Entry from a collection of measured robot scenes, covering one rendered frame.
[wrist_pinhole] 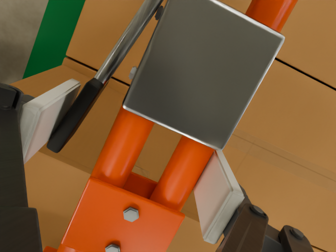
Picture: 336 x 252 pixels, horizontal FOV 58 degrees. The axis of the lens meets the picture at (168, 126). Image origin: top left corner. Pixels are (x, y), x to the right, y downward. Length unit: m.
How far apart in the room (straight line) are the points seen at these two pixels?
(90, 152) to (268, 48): 0.27
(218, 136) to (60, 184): 0.23
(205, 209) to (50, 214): 0.24
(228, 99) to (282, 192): 0.72
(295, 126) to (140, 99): 0.67
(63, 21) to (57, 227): 1.01
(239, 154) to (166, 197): 0.61
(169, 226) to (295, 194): 0.71
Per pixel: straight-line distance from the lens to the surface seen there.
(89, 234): 0.20
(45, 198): 0.37
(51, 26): 1.31
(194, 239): 0.38
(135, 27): 0.17
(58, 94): 0.16
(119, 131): 0.17
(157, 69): 0.16
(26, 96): 0.17
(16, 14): 1.36
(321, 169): 0.88
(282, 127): 0.79
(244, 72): 0.16
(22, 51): 1.36
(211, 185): 0.17
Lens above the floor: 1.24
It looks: 72 degrees down
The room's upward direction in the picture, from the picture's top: 175 degrees clockwise
